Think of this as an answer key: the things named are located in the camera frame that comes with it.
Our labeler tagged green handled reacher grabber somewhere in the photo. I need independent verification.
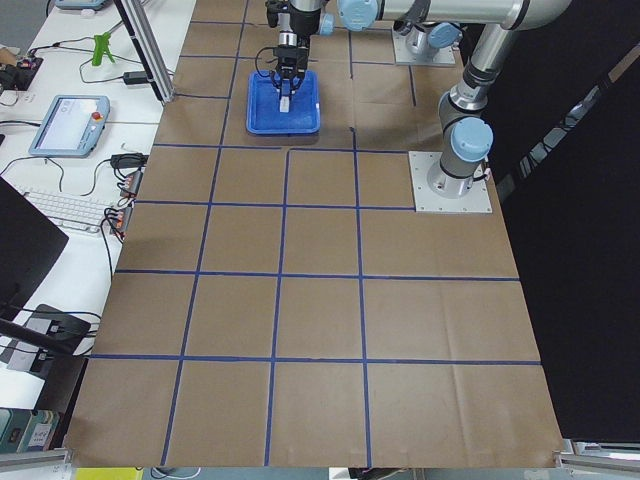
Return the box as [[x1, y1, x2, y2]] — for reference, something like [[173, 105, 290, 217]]
[[91, 32, 115, 67]]

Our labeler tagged black monitor with stand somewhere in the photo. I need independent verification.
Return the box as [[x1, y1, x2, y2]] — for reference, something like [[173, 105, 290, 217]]
[[1, 180, 90, 355]]

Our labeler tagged blue plastic tray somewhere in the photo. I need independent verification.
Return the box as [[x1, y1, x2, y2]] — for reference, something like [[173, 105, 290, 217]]
[[246, 71, 321, 136]]

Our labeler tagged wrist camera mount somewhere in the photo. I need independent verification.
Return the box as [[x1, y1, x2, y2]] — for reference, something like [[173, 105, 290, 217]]
[[273, 45, 309, 63]]

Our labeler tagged brown paper table cover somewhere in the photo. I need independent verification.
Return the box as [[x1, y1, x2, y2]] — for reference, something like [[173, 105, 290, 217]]
[[65, 1, 561, 468]]

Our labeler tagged white block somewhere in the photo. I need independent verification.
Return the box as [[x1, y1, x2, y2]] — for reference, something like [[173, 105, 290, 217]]
[[279, 93, 291, 113]]

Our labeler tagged white keyboard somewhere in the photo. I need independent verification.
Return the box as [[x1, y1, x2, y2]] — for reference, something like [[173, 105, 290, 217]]
[[15, 185, 116, 234]]

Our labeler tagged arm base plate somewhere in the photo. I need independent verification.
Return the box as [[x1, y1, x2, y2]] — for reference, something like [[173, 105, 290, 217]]
[[408, 151, 493, 215], [392, 30, 458, 68]]

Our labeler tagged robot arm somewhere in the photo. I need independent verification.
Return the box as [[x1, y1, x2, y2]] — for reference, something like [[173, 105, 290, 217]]
[[265, 1, 463, 100], [265, 1, 569, 199]]

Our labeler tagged black adapter left desk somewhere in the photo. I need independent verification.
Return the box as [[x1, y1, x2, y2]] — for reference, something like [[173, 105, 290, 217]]
[[122, 71, 149, 85]]

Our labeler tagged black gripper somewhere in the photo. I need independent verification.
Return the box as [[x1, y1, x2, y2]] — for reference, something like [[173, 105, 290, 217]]
[[265, 0, 289, 28], [269, 30, 309, 95]]

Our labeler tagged left aluminium frame post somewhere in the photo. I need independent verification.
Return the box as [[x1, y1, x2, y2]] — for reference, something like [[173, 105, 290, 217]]
[[114, 0, 175, 105]]

